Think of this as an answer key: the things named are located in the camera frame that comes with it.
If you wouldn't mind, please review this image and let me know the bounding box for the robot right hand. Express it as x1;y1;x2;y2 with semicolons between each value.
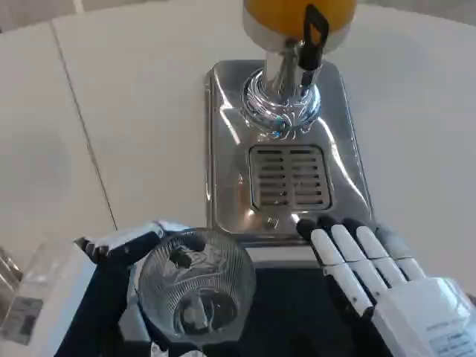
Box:
295;214;476;357

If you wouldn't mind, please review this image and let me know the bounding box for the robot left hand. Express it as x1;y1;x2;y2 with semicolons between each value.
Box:
0;219;209;357

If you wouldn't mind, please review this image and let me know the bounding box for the clear ribbed glass cup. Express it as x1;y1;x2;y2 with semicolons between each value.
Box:
138;228;257;341

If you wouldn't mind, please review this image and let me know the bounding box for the slotted steel drain grid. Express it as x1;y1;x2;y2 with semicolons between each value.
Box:
248;144;334;211

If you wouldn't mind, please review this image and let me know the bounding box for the steel drip tray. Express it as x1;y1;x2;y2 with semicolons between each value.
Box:
204;59;375;241

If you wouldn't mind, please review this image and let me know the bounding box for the orange juice drink dispenser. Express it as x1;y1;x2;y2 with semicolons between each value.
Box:
241;0;358;139

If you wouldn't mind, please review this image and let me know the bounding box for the black tap handle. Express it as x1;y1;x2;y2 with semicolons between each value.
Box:
297;4;330;72

